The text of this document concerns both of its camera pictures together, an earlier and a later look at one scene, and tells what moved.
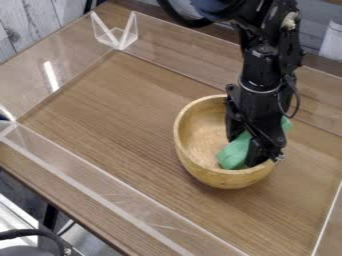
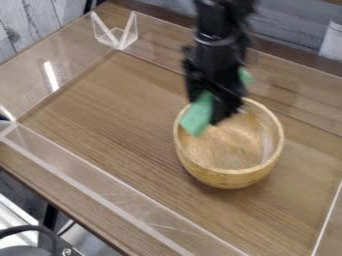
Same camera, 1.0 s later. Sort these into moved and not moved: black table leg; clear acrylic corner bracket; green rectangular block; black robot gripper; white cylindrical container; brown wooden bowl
Moved: green rectangular block; black robot gripper
Not moved: black table leg; brown wooden bowl; clear acrylic corner bracket; white cylindrical container
